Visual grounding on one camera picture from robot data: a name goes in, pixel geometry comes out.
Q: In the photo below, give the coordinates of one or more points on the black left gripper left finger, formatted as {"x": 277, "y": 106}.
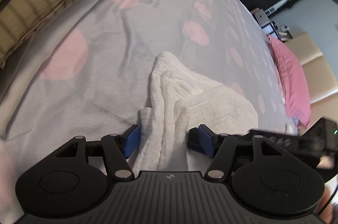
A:
{"x": 129, "y": 141}

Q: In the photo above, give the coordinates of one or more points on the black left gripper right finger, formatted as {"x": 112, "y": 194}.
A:
{"x": 208, "y": 140}

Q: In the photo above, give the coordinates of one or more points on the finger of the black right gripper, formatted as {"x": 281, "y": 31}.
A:
{"x": 193, "y": 142}

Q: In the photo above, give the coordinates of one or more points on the white textured top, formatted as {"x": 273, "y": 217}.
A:
{"x": 180, "y": 100}

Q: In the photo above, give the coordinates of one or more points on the pink pillow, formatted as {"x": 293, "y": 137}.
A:
{"x": 293, "y": 81}

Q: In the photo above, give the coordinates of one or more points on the beige padded headboard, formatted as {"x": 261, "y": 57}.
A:
{"x": 322, "y": 82}

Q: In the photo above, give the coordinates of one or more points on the grey pink-dotted bedspread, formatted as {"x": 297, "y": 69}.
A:
{"x": 92, "y": 76}

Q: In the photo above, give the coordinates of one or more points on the white bedside shelf unit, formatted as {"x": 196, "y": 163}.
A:
{"x": 270, "y": 27}

